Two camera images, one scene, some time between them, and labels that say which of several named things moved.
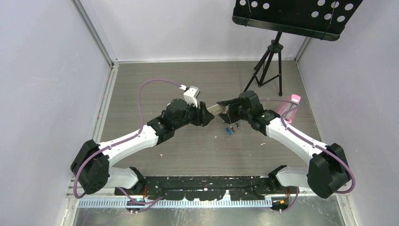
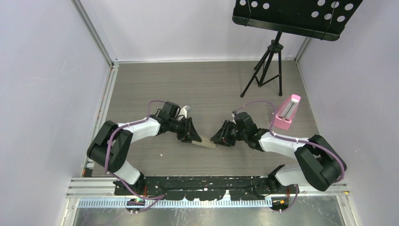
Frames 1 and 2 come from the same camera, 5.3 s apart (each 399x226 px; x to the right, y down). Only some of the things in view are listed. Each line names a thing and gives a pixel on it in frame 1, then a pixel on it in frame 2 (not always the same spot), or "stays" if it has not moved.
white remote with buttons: x=218 y=109 -> x=205 y=142
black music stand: x=324 y=19 stays
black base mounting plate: x=207 y=188 stays
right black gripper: x=230 y=117 -> x=222 y=137
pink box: x=289 y=116 stays
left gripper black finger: x=206 y=116 -> x=192 y=134
